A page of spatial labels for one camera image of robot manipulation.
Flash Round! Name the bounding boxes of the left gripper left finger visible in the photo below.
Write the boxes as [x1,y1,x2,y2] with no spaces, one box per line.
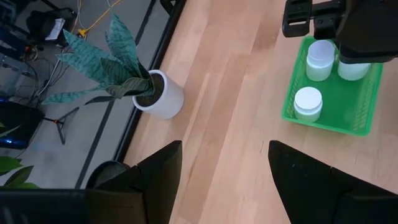
[85,139,183,224]

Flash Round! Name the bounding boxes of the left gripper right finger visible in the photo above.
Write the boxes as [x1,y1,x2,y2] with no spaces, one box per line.
[267,139,398,224]

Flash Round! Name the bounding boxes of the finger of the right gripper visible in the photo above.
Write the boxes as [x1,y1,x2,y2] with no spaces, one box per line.
[282,0,313,39]

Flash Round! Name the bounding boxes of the white plastic pill bottle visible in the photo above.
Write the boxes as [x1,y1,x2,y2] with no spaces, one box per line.
[337,60,372,82]
[293,86,323,123]
[305,39,336,83]

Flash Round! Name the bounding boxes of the green plastic slotted basket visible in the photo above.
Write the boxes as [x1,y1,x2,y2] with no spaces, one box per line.
[281,35,384,137]

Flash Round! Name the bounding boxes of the black plant pot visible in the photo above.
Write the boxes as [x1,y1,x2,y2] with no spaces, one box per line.
[86,160,131,190]

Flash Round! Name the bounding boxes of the white round plant pot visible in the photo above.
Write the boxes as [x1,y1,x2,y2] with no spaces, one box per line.
[132,69,185,120]

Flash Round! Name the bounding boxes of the black tripod stand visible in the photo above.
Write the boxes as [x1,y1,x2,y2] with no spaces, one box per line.
[43,106,80,146]

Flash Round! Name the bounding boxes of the striped snake plant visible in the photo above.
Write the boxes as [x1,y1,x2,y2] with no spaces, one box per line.
[42,12,156,106]

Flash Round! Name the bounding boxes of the green leafy tree plant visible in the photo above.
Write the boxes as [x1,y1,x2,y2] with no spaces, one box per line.
[0,123,40,190]

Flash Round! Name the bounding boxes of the glossy black case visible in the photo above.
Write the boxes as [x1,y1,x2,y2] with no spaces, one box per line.
[0,99,46,150]

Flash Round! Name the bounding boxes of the white paper sheet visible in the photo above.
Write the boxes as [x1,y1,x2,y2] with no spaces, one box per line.
[45,17,66,41]

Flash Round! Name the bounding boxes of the black bag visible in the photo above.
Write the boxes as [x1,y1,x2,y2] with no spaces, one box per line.
[26,8,78,43]

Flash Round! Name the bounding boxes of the yellow extension cable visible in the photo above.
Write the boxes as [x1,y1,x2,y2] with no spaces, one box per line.
[77,0,123,38]

